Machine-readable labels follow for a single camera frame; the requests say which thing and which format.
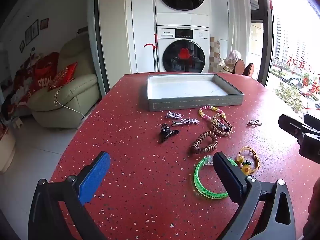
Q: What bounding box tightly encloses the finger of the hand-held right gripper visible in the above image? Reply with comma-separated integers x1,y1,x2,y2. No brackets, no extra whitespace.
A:
278,114,320,157
304,114,320,135

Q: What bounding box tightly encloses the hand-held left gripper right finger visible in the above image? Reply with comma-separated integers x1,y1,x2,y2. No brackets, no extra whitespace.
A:
213,151,296,240

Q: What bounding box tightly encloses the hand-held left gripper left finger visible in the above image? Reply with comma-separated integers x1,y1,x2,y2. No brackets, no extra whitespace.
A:
28,151,112,240

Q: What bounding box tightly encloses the yellow flower hair tie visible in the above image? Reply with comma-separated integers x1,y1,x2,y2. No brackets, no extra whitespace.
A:
236,147,261,175

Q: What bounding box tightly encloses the green translucent bangle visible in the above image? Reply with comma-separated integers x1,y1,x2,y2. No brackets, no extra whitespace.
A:
194,155,238,200

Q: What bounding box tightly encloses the brown spiral hair tie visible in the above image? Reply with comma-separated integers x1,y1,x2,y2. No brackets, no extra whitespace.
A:
191,130,219,155

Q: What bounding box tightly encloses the brown braided hair clip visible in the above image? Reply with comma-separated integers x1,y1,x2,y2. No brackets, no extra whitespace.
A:
211,114,233,137

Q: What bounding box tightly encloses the silver star hair clip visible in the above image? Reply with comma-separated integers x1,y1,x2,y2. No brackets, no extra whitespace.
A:
172,117,200,127

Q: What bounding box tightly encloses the black claw hair clip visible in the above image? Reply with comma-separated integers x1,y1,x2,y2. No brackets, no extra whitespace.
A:
160,123,180,143

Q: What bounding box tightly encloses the grey jewelry tray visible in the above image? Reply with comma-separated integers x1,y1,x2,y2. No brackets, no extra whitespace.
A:
146,73,244,112

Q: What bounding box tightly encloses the person's right forearm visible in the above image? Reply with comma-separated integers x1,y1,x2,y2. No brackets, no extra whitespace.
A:
303,180,320,240

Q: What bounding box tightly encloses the orange round chair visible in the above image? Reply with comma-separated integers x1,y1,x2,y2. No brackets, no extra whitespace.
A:
244,63,255,77
232,59,246,75

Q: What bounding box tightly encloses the cream shopping bag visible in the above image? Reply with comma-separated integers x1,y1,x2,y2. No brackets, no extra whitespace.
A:
217,59,235,74

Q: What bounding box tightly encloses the beige cloth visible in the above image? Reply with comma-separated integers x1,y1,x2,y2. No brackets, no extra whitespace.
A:
226,50,242,67

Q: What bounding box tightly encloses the beige leather sofa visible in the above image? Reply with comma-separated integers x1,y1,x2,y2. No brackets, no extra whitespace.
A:
27,36,101,130

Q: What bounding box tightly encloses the checkered tile panel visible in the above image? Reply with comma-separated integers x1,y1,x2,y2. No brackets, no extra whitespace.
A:
210,37,221,72

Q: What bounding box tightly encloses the red printed blanket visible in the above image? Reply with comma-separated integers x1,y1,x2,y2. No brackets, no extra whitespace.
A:
11,52,60,105

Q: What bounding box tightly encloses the pink yellow spiral hair tie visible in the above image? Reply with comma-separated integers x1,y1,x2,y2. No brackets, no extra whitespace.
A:
199,105,227,123

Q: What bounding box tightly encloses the white charging cable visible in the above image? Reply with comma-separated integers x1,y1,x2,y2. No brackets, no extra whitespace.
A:
54,89,86,119

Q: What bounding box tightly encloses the red handled mop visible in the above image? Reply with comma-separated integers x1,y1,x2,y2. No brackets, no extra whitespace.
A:
144,34,159,73

